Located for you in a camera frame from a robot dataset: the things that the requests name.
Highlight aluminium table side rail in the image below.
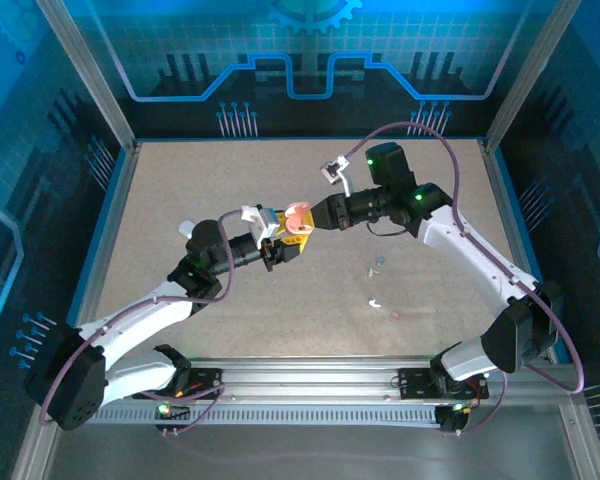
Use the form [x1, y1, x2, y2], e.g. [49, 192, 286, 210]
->
[478, 139, 600, 480]
[9, 141, 141, 480]

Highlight thin black right gripper cable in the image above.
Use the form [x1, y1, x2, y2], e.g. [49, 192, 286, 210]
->
[366, 222, 412, 239]

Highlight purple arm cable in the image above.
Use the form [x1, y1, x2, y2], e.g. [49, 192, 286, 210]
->
[39, 208, 246, 437]
[344, 121, 586, 439]

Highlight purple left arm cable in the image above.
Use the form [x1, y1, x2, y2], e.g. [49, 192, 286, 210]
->
[39, 208, 246, 437]

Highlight pink earbud charging case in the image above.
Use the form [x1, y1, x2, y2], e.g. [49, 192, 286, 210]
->
[283, 201, 315, 236]

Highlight aluminium frame post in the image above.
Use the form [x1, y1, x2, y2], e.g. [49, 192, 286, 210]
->
[484, 0, 584, 151]
[36, 0, 137, 151]

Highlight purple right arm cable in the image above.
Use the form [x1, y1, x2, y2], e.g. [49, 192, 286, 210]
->
[344, 121, 586, 439]

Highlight grey slotted cable duct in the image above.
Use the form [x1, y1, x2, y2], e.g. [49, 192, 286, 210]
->
[87, 403, 456, 427]

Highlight aluminium arm base rail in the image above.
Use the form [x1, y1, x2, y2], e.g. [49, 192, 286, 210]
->
[187, 355, 449, 404]

